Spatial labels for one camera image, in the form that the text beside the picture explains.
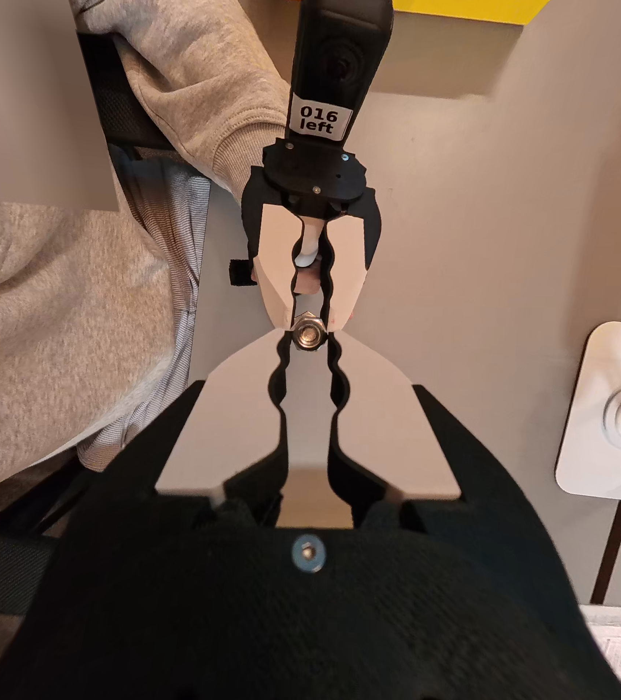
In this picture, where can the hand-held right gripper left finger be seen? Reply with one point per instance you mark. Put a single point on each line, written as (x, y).
(223, 426)

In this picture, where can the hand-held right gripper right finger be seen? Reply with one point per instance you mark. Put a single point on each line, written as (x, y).
(392, 426)

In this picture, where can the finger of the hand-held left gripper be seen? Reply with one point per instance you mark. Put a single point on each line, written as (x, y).
(350, 257)
(275, 257)

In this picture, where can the metal hex bolt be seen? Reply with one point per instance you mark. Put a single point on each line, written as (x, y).
(305, 317)

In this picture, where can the metal hex nut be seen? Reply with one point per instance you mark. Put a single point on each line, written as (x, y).
(297, 343)

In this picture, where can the person's left forearm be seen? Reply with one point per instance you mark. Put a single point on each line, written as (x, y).
(195, 71)

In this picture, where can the grey desk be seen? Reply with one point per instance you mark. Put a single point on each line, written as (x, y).
(480, 219)

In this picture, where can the person's left hand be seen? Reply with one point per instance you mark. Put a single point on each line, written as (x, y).
(309, 279)

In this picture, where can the white stand base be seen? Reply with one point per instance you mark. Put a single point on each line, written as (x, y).
(584, 410)

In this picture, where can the person's torso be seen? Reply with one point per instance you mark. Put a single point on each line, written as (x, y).
(42, 328)

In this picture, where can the yellow plastic bin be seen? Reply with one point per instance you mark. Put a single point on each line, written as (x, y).
(463, 10)

